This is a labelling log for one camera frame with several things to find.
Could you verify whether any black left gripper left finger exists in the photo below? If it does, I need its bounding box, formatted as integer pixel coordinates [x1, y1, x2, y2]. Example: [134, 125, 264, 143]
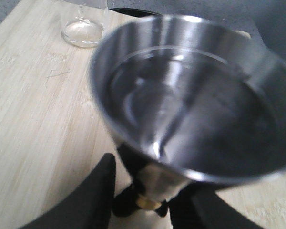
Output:
[22, 153, 116, 229]

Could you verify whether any steel double jigger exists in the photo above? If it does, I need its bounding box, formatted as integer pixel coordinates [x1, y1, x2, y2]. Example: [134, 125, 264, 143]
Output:
[90, 15, 286, 210]

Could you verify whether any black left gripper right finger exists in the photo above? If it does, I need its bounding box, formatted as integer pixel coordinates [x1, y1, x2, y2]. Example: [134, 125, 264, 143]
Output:
[169, 182, 261, 229]

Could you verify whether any clear glass beaker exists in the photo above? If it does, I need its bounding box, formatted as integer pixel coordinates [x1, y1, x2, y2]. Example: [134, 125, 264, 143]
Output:
[58, 0, 109, 48]

